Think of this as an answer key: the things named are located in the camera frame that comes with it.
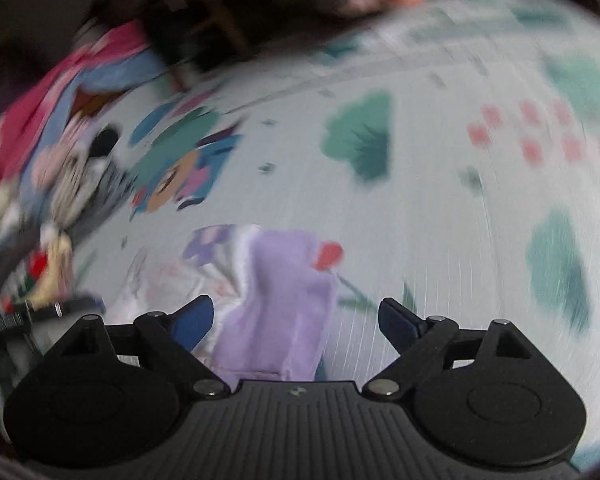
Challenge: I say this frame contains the folded yellow red green clothes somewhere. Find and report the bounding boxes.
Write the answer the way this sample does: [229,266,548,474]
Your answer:
[0,200,74,309]

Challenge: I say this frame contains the grey folded garment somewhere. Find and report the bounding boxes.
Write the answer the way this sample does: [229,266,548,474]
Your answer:
[64,160,134,247]

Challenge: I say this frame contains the folded pink beige clothes stack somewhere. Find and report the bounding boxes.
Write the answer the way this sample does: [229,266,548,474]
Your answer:
[31,117,109,228]

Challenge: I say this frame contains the wooden chair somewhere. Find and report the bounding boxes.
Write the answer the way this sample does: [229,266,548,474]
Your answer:
[137,0,252,92]

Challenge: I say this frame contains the black sock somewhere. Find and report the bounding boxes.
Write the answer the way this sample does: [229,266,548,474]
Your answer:
[88,126,120,158]

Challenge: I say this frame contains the white floral purple-trim pants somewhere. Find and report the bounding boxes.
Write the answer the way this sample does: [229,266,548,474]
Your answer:
[105,224,343,387]

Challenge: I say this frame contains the pink and blue blanket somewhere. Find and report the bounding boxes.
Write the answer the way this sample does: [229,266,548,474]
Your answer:
[0,22,171,187]

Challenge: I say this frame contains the cartoon animal play mat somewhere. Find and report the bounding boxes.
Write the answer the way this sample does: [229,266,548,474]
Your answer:
[76,0,600,468]

